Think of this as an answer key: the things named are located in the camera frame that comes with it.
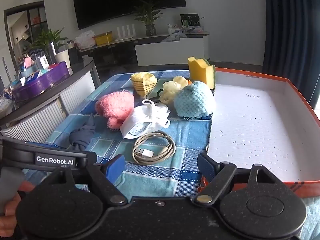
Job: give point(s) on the pink fluffy sock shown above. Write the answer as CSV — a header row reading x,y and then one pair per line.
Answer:
x,y
112,107

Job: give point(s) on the purple tray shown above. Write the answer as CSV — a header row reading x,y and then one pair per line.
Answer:
x,y
42,82

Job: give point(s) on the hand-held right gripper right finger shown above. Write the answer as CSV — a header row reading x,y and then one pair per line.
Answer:
x,y
206,166

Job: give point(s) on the white and black TV cabinet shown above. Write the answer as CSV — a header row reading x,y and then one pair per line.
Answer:
x,y
170,52

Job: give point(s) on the light blue fluffy sock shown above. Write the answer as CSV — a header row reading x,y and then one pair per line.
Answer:
x,y
192,100

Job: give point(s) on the small white figurine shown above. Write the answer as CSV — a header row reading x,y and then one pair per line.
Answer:
x,y
171,29

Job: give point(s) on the yellow striped sock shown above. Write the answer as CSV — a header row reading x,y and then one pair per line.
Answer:
x,y
143,82

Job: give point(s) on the curved ribbed sideboard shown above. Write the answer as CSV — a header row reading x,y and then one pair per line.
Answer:
x,y
37,115

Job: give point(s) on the person's left hand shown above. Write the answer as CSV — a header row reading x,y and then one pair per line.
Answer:
x,y
11,206

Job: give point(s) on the white router with antennas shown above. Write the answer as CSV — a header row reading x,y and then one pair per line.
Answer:
x,y
125,31

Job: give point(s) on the dark blue curtain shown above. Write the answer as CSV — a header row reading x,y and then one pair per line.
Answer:
x,y
287,30

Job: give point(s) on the bamboo plant in dark vase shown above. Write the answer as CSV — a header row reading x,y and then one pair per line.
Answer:
x,y
150,30

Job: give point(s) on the white plastic bag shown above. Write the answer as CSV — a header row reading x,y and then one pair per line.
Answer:
x,y
85,40

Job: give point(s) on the green printed box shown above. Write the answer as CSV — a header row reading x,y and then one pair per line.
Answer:
x,y
190,20

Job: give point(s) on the dark grey sock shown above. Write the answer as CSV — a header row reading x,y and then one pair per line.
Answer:
x,y
80,135

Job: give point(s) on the blue checked tablecloth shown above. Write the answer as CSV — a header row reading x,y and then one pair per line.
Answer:
x,y
150,180

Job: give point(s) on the yellow sponge with green pad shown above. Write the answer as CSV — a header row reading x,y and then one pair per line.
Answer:
x,y
200,72

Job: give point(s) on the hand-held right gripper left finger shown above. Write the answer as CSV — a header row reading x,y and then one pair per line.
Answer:
x,y
116,166

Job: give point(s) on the black wall television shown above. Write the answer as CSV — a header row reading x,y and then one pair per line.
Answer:
x,y
125,0

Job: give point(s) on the orange and white cardboard box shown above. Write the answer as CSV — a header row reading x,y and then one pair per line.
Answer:
x,y
250,130

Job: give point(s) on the pale yellow glove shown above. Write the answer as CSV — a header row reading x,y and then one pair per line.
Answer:
x,y
170,90

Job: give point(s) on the crumpled blue cloth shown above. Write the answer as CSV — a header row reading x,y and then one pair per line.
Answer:
x,y
175,38

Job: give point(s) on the white face mask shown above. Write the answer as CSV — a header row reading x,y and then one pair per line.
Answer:
x,y
140,122

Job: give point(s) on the yellow box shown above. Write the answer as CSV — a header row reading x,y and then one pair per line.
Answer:
x,y
102,40

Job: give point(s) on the green plant in white pot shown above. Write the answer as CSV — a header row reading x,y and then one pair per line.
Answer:
x,y
62,57

